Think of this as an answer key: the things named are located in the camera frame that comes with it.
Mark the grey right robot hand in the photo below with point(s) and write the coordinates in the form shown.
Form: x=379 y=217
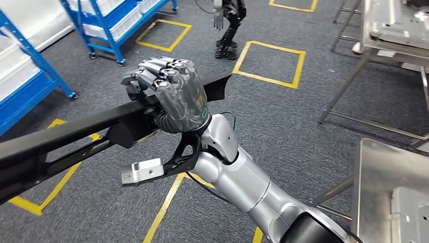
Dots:
x=181 y=97

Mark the long black plastic car part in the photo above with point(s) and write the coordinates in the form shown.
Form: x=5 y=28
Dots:
x=67 y=134

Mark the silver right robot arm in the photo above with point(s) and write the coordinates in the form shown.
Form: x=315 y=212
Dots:
x=241 y=181

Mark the blue metal shelf rack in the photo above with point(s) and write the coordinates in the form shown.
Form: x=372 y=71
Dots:
x=117 y=53
x=43 y=62

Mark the steel workbench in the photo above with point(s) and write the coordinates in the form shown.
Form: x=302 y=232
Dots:
x=372 y=187

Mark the yellow floor tape square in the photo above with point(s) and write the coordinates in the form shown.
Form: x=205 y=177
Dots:
x=160 y=214
x=291 y=8
x=268 y=80

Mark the black humanoid robot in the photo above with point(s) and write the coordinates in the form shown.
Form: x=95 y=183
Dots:
x=233 y=20

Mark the blue plastic bin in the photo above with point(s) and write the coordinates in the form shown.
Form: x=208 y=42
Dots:
x=23 y=100
x=117 y=15

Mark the steel table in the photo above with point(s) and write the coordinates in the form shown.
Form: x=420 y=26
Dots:
x=366 y=33

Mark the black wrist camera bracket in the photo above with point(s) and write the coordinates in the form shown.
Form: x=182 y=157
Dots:
x=181 y=166

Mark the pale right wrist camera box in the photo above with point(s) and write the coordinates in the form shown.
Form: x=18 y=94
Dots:
x=144 y=169

